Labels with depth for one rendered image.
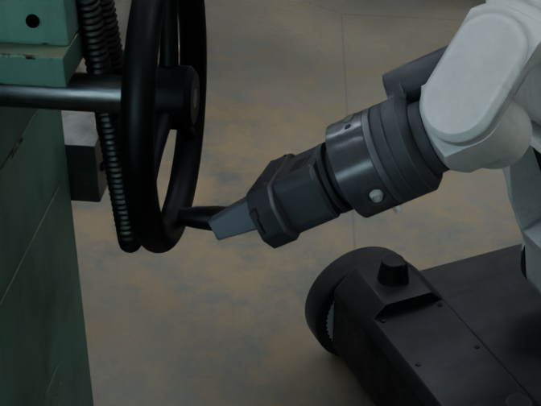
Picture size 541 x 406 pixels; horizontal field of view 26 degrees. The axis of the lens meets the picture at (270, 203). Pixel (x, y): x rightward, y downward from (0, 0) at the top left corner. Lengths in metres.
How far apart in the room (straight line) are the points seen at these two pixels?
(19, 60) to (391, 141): 0.33
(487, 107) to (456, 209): 1.49
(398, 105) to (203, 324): 1.17
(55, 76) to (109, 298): 1.16
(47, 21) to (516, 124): 0.41
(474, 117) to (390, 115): 0.08
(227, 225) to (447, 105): 0.24
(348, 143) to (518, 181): 0.73
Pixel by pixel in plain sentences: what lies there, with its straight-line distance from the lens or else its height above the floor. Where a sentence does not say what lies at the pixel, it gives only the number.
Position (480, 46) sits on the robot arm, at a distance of 0.95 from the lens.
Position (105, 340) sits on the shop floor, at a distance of 2.08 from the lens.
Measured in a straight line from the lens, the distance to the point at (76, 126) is 1.45.
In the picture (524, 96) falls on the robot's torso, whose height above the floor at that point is 0.61.
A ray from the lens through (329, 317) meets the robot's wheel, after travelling 1.94.
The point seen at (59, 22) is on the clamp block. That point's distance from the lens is 1.05.
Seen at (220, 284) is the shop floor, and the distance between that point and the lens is 2.19.
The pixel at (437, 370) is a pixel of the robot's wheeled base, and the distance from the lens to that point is 1.73.
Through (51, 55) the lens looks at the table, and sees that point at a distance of 1.05.
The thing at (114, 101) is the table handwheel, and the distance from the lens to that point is 1.09.
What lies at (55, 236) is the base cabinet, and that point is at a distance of 1.38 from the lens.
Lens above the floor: 1.32
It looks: 33 degrees down
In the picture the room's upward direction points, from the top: straight up
